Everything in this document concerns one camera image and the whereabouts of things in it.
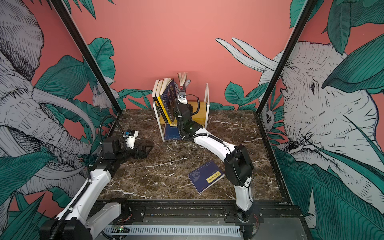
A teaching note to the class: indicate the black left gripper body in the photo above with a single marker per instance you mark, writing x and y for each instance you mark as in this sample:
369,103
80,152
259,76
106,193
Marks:
133,153

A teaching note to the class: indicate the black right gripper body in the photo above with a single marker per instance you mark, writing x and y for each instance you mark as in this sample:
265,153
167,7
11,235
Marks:
182,129

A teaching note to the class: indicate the purple portrait cover book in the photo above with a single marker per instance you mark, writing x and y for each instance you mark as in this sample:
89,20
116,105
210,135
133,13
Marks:
170,96

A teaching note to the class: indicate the blue book yellow label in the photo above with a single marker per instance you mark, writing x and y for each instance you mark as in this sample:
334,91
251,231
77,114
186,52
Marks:
205,176
171,133

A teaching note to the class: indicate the dark wolf eye book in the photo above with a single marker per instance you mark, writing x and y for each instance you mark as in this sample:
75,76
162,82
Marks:
182,80

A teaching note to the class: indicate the yellow cartoon cover book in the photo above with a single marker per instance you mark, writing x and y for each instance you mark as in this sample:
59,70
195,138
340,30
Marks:
162,99

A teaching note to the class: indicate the black book with gold title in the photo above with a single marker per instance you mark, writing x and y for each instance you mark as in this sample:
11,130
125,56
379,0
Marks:
157,102

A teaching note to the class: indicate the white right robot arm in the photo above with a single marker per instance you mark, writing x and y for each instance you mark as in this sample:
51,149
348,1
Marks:
238,164

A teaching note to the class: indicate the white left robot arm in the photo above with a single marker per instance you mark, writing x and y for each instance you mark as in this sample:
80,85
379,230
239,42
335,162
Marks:
74,223

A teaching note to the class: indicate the white wooden book rack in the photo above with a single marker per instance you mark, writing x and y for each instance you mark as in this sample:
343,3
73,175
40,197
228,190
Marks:
200,117

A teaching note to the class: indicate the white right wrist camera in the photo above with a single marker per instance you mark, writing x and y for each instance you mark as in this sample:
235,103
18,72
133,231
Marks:
182,97

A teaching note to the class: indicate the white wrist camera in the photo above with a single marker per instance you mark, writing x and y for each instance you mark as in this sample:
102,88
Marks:
130,138
182,97

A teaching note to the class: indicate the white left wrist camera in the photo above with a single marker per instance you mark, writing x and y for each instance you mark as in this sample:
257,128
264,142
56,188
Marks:
130,138

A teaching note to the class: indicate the white slotted cable duct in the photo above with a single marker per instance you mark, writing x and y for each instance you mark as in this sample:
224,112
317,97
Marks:
165,230

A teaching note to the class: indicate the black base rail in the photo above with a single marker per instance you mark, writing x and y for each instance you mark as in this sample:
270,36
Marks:
226,209

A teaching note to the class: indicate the black corner frame post left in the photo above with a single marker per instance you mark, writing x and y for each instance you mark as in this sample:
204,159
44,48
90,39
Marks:
64,15

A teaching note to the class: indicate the black corner frame post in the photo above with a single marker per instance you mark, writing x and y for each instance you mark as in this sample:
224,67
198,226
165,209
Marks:
298,29
64,15

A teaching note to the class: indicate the black corner frame post right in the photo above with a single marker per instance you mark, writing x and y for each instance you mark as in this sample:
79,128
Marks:
298,29

